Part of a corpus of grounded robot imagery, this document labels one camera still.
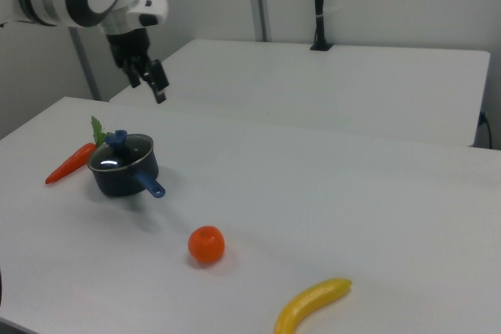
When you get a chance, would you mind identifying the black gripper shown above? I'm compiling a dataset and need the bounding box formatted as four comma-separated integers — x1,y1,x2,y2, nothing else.
106,27,171,105

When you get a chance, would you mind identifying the glass lid with blue knob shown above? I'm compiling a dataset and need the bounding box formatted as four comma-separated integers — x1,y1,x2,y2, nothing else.
88,129,154,173

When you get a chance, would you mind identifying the dark blue toy saucepan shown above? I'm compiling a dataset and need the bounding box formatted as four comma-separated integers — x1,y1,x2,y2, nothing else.
86,134,167,199

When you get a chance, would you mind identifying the orange toy carrot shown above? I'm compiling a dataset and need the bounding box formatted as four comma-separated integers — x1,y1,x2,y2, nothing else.
45,116,115,186

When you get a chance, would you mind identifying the white table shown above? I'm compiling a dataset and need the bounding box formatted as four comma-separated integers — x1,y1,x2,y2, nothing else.
109,38,492,149

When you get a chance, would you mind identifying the orange toy mandarin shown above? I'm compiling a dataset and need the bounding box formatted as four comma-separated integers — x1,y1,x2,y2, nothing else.
187,225,226,265

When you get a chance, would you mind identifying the yellow toy banana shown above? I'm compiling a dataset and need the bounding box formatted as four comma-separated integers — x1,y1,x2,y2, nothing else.
273,277,353,334

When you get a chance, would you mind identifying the black pole with cables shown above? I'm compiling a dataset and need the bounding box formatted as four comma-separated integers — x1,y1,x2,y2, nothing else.
309,0,334,52

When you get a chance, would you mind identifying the black power cable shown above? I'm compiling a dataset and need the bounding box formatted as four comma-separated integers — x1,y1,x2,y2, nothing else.
478,111,494,149

